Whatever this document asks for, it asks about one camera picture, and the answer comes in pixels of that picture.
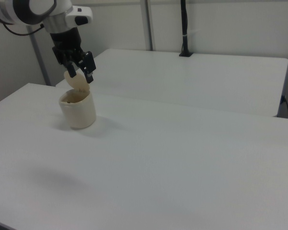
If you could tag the cream plastic trash bin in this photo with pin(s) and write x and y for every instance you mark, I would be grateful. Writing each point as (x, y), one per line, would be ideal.
(80, 111)

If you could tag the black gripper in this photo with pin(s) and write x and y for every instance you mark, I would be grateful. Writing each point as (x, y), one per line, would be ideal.
(66, 45)

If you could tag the white side table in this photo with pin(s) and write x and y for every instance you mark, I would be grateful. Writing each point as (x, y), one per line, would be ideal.
(194, 79)

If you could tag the black camera pole with clamp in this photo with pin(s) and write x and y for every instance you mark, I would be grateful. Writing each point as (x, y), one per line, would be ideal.
(185, 28)

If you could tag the grey metal frame post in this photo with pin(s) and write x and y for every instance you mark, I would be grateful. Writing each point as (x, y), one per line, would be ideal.
(148, 24)
(39, 60)

